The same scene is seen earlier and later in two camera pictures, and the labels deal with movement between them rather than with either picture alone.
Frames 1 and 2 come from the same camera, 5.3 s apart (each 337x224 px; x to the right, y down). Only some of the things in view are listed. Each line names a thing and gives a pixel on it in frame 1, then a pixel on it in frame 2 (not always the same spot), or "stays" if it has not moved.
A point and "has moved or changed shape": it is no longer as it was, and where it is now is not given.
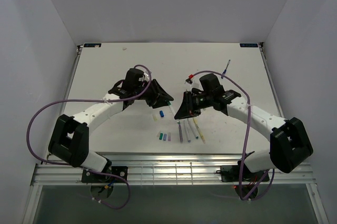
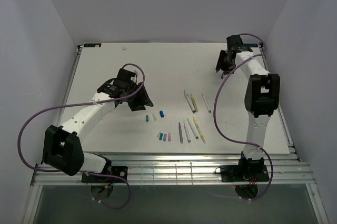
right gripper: (187, 109) → (220, 64)
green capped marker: (168, 103) has moved or changed shape
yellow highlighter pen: (195, 120) stays
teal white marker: (192, 128) stays
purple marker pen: (180, 132) stays
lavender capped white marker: (186, 131) stays
